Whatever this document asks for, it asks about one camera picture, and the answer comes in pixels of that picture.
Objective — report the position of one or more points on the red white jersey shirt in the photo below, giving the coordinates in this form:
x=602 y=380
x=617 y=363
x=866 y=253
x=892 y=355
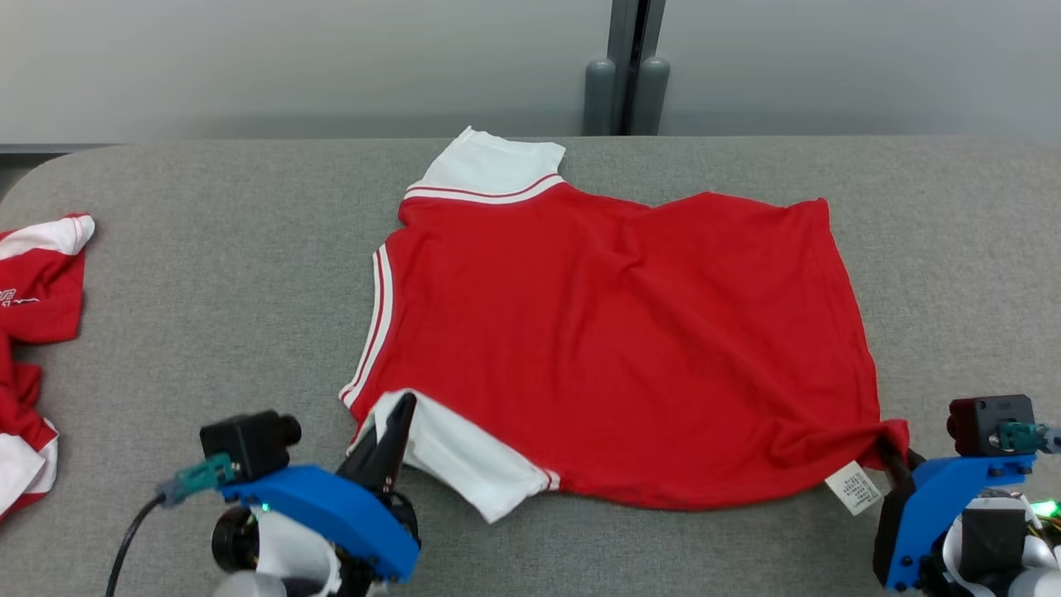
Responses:
x=622 y=332

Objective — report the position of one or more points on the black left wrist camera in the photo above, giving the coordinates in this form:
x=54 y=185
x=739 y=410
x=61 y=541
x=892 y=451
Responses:
x=249 y=444

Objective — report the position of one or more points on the red white shorts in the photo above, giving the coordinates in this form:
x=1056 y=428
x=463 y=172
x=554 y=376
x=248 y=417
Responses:
x=41 y=290

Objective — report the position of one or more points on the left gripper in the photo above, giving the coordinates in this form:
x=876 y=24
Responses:
x=402 y=510

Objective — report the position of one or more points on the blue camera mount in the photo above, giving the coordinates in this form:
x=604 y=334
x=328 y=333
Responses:
x=937 y=497
x=331 y=506

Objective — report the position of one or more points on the grey partition post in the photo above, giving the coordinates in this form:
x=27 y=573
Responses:
x=626 y=75

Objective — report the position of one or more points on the blue right camera mount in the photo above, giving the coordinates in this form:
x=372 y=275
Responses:
x=937 y=497

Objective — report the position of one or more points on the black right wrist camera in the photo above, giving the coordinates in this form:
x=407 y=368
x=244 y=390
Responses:
x=990 y=423

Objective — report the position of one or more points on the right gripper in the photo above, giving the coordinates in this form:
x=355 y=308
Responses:
x=889 y=531

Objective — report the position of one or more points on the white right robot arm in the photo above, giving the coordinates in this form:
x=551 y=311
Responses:
x=986 y=539

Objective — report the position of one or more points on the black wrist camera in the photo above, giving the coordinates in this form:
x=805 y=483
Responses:
x=249 y=444
x=990 y=423

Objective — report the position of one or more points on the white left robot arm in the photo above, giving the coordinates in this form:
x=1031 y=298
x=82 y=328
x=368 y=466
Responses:
x=290 y=547

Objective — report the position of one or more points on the blue left camera mount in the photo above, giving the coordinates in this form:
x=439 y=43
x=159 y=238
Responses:
x=331 y=506

